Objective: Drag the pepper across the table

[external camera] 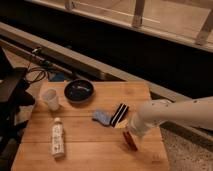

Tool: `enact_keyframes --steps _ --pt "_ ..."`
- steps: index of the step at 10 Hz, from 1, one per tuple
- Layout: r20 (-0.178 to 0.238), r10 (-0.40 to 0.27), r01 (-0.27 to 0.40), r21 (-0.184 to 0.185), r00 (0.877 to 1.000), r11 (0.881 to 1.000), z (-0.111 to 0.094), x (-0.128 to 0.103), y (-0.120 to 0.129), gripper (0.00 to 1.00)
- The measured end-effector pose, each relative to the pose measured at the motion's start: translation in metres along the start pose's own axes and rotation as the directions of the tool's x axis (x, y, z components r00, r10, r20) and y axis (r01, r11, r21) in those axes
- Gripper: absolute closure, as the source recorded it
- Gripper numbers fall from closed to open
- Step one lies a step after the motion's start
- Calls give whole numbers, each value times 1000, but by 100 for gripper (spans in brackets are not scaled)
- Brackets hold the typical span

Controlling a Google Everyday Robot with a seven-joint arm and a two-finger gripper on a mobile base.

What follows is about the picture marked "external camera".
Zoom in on black cables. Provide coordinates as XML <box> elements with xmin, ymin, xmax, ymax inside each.
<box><xmin>25</xmin><ymin>47</ymin><xmax>56</xmax><ymax>84</ymax></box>

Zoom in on red chili pepper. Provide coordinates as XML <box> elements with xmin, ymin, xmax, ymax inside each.
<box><xmin>123</xmin><ymin>131</ymin><xmax>137</xmax><ymax>151</ymax></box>

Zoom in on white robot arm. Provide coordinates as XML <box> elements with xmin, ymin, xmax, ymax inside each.
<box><xmin>117</xmin><ymin>96</ymin><xmax>213</xmax><ymax>137</ymax></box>

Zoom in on white labelled bottle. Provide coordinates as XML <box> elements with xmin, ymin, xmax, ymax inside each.
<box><xmin>51</xmin><ymin>118</ymin><xmax>65</xmax><ymax>158</ymax></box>

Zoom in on clear plastic cup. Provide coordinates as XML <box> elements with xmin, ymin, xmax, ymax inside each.
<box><xmin>41</xmin><ymin>89</ymin><xmax>60</xmax><ymax>111</ymax></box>

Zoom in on black stand at left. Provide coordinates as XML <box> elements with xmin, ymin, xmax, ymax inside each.
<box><xmin>0</xmin><ymin>47</ymin><xmax>35</xmax><ymax>169</ymax></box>

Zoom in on black striped block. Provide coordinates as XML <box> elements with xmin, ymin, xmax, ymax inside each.
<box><xmin>110</xmin><ymin>103</ymin><xmax>129</xmax><ymax>126</ymax></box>

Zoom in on black bowl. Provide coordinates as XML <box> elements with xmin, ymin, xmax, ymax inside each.
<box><xmin>64</xmin><ymin>79</ymin><xmax>94</xmax><ymax>103</ymax></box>

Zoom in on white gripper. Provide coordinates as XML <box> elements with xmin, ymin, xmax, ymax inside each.
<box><xmin>115</xmin><ymin>115</ymin><xmax>148</xmax><ymax>138</ymax></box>

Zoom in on blue sponge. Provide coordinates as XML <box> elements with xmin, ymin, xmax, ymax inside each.
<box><xmin>92</xmin><ymin>110</ymin><xmax>111</xmax><ymax>126</ymax></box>

